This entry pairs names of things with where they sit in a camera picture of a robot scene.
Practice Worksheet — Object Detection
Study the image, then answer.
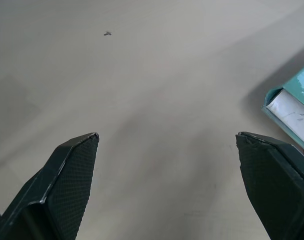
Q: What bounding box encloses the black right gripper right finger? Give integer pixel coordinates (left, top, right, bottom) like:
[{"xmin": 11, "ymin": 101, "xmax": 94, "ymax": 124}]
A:
[{"xmin": 235, "ymin": 131, "xmax": 304, "ymax": 240}]

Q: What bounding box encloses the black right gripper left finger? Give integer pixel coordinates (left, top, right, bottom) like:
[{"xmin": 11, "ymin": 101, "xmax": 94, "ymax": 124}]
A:
[{"xmin": 0, "ymin": 132, "xmax": 100, "ymax": 240}]

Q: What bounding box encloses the teal hardcover book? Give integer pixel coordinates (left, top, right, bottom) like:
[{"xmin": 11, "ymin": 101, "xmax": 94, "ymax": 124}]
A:
[{"xmin": 261, "ymin": 58, "xmax": 304, "ymax": 155}]

